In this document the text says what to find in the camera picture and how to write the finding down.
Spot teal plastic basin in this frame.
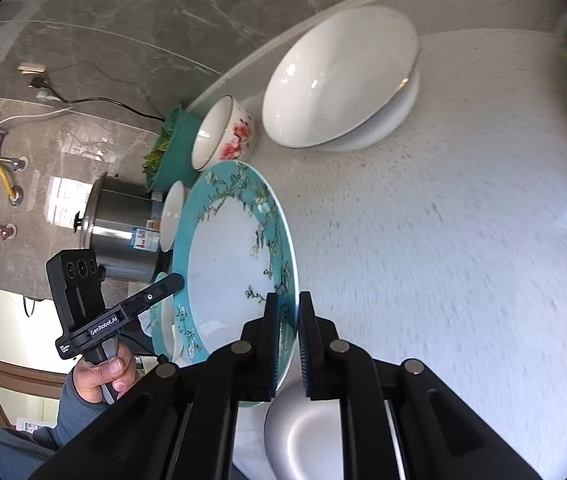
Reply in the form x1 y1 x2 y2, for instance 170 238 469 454
144 104 205 194

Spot plain white bowl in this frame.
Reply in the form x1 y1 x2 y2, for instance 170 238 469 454
264 380 395 480

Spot green vegetables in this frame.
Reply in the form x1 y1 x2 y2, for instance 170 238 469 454
142 127 174 183

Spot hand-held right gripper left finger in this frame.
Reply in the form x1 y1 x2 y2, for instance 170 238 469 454
28 292 281 480

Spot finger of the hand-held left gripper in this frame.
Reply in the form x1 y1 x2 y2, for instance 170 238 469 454
125 273 185 316

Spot yellow hose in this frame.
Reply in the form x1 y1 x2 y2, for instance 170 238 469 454
0 158 18 202

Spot person's left hand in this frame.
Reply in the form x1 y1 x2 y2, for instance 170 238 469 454
72 346 136 404

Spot white spoon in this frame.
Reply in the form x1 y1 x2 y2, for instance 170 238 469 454
161 302 200 367

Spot small white bowl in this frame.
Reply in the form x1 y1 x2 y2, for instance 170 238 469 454
158 180 187 254

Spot white power cable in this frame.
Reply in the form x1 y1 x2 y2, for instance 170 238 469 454
0 89 73 128

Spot teal floral plate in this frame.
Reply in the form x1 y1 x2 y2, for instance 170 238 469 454
172 161 299 408

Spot white bowl with red flowers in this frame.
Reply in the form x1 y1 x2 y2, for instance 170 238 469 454
191 95 259 172

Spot large white gold-rimmed bowl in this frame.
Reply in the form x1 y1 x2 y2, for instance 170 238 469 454
262 5 422 152

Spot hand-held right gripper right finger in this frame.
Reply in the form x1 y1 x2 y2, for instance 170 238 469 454
299 291 544 480

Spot stainless steel pot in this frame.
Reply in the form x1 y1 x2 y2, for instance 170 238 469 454
74 172 174 284

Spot black power cable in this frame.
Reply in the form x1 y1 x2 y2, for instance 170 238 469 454
31 74 169 124

